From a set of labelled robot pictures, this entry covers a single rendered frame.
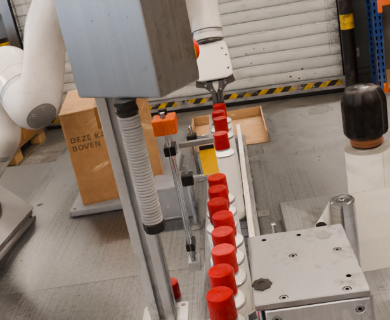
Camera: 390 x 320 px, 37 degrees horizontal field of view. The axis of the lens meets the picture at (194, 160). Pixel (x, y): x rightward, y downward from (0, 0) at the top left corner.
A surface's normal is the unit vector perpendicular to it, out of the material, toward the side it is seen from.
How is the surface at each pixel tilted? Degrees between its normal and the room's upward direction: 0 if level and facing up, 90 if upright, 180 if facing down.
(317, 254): 0
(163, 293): 90
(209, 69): 69
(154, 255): 90
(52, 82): 101
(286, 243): 0
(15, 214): 45
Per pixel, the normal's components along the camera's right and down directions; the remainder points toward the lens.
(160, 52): 0.79, 0.07
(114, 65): -0.59, 0.38
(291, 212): -0.18, -0.92
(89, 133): 0.12, 0.33
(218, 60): -0.11, 0.02
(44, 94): 0.65, 0.28
